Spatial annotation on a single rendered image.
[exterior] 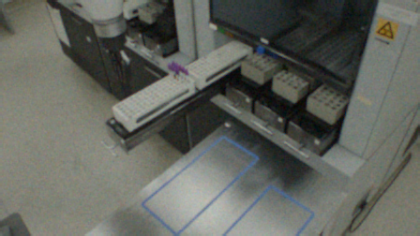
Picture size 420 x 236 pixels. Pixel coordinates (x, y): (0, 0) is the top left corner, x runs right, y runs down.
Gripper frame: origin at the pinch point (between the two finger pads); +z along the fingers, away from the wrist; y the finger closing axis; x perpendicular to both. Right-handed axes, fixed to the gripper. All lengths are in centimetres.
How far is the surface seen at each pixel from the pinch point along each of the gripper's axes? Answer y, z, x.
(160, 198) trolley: -33.8, 13.0, 13.3
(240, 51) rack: -3, 9, -51
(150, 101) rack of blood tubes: -1.5, 9.3, -7.1
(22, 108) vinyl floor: 158, 95, 17
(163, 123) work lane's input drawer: -6.7, 16.6, -7.7
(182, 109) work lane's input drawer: -6.7, 15.5, -16.4
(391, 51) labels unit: -61, -19, -46
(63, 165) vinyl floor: 82, 95, 19
